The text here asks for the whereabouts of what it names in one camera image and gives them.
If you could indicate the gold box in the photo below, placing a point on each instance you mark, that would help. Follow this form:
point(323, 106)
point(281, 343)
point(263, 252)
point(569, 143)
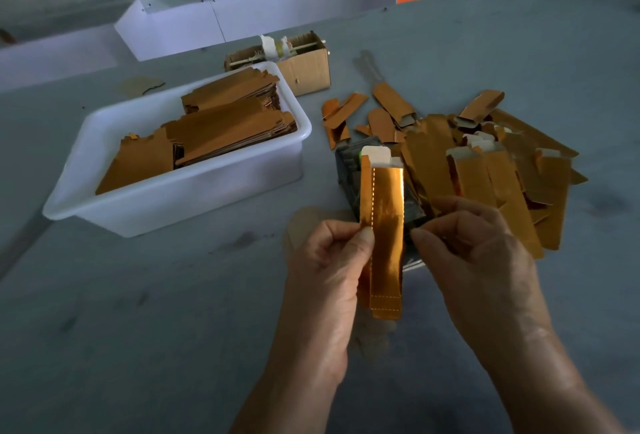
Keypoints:
point(385, 238)

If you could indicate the person's left forearm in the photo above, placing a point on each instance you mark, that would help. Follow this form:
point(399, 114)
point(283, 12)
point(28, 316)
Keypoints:
point(290, 404)

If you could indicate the person's left hand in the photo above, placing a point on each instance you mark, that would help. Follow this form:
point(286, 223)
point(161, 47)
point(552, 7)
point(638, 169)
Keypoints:
point(325, 294)

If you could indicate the person's right hand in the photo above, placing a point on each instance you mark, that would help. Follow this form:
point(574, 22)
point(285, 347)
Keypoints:
point(485, 279)

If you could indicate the white plastic bin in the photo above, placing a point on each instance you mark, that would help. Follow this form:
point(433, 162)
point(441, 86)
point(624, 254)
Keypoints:
point(170, 198)

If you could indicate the gold cartons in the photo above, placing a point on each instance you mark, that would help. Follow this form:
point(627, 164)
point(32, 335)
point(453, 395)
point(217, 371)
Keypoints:
point(230, 123)

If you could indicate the small brown object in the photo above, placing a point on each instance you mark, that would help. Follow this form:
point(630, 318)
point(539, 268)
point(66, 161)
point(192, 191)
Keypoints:
point(6, 37)

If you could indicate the person's right forearm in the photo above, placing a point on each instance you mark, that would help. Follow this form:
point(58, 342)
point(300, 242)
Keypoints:
point(555, 394)

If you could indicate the pile of gold boxes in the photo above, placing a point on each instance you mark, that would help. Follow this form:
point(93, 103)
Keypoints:
point(490, 168)

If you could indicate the black tape dispenser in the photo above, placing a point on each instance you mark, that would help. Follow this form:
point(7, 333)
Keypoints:
point(345, 174)

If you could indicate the small cardboard box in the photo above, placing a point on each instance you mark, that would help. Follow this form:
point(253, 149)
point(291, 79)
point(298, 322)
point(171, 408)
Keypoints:
point(308, 68)

